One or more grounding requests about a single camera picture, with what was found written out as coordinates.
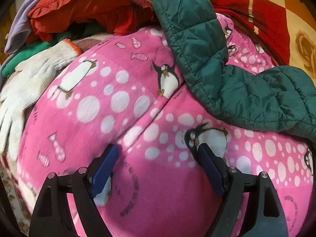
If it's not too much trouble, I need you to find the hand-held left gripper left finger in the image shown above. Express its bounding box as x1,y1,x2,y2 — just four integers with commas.
28,144,119,237

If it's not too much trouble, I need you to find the white knit glove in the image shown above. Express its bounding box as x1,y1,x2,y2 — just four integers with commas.
0,38,82,159

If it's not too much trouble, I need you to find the pink penguin print blanket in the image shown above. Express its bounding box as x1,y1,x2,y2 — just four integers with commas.
16,12,316,237

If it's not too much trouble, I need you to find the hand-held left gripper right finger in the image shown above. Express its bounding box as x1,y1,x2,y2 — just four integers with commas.
196,143,289,237

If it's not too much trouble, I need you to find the red ruffled cloth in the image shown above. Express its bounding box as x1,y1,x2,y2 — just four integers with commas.
26,0,161,43

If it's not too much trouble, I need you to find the checkered rose print bedsheet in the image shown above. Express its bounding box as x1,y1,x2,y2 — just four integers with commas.
178,0,316,72

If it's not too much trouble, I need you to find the green quilted jacket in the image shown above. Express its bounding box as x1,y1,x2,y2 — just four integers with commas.
150,0,316,144

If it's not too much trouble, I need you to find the green knit cloth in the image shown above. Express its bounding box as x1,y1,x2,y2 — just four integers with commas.
1,31,74,77

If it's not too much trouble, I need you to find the lavender cloth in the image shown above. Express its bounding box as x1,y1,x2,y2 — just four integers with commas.
4,0,63,55

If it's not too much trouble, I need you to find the floral print cloth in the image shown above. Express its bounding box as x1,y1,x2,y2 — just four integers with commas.
0,153,33,235

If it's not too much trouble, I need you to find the mauve fleece cloth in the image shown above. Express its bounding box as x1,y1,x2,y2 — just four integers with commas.
71,35,115,53

